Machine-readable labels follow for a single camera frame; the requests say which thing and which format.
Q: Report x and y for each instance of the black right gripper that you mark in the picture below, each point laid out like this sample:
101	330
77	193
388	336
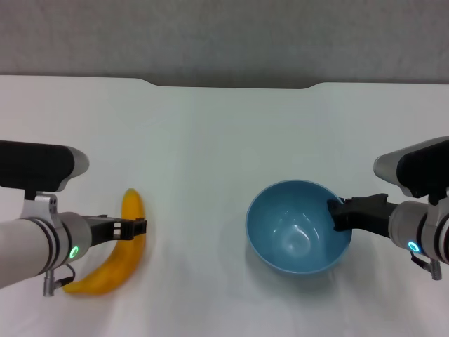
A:
368	214

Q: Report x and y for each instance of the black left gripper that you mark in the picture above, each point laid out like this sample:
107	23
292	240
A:
103	230

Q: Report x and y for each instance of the yellow banana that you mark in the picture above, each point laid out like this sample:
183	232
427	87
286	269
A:
131	207

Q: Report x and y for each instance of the blue bowl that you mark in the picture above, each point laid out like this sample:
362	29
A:
280	217

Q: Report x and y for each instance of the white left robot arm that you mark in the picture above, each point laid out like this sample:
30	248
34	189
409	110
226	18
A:
24	245

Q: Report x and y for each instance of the right wrist camera housing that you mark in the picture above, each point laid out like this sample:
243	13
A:
417	165

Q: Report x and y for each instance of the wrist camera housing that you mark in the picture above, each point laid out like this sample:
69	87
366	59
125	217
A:
35	163
417	165

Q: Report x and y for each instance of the silver right camera bracket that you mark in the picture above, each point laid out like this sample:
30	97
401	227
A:
436	214

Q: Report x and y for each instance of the silver camera bracket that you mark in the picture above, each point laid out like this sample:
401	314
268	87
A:
38	207
436	214

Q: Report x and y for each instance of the silver left camera bracket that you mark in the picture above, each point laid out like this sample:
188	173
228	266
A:
38	207

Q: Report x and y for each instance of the left wrist camera housing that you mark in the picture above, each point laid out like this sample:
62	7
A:
35	163

